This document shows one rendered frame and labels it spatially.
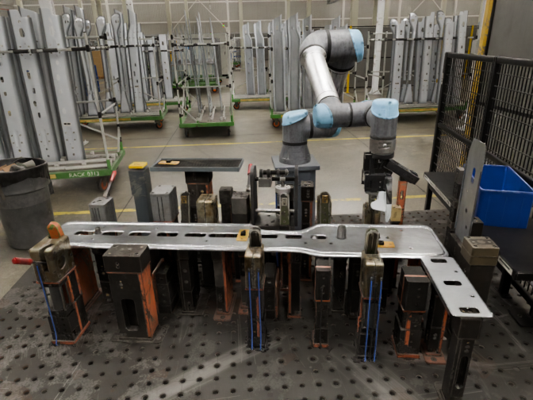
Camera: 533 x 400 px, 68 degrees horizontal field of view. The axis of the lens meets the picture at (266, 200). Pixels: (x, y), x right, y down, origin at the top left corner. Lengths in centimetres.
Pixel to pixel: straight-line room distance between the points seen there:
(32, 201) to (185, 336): 262
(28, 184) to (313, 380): 301
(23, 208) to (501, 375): 347
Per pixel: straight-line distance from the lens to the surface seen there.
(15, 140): 565
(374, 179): 124
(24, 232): 396
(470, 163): 141
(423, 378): 136
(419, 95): 939
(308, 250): 131
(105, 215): 168
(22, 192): 380
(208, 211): 152
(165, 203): 155
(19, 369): 155
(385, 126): 120
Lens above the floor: 163
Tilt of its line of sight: 22 degrees down
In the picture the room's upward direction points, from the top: 1 degrees counter-clockwise
